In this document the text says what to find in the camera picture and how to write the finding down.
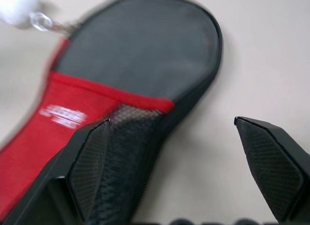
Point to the black and red paddle case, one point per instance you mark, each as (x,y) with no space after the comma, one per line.
(135,53)

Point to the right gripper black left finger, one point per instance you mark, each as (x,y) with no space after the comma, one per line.
(60,167)

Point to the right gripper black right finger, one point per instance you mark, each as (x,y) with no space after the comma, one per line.
(273,162)

